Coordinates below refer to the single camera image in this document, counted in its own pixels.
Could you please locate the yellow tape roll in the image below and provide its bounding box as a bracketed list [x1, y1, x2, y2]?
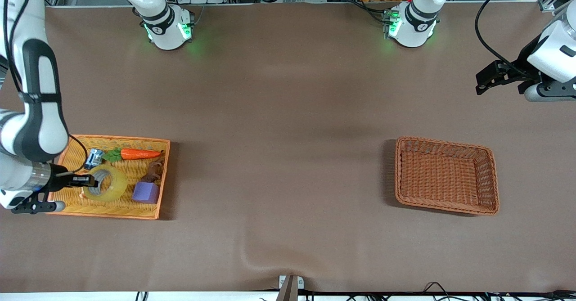
[82, 164, 128, 203]

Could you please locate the small blue can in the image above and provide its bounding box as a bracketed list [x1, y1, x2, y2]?
[84, 148, 105, 170]

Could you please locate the orange woven tray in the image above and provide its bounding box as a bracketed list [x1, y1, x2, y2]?
[44, 134, 171, 220]

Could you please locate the toy carrot with leaves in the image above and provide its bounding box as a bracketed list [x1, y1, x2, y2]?
[103, 147, 163, 163]

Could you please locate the purple block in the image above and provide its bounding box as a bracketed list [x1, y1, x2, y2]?
[132, 182, 160, 204]

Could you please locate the brown toy figure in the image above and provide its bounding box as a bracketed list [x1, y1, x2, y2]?
[140, 158, 165, 184]

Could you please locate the brown wicker basket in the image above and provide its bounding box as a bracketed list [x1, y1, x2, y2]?
[395, 136, 500, 216]

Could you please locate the table cover cloth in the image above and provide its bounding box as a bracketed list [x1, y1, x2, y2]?
[0, 2, 576, 292]

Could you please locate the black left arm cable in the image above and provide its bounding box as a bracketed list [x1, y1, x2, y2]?
[475, 0, 558, 79]

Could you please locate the long black floor cable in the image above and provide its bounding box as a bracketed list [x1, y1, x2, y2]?
[306, 282, 576, 301]

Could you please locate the metal table edge bracket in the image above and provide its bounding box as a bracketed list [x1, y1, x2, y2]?
[279, 274, 305, 301]

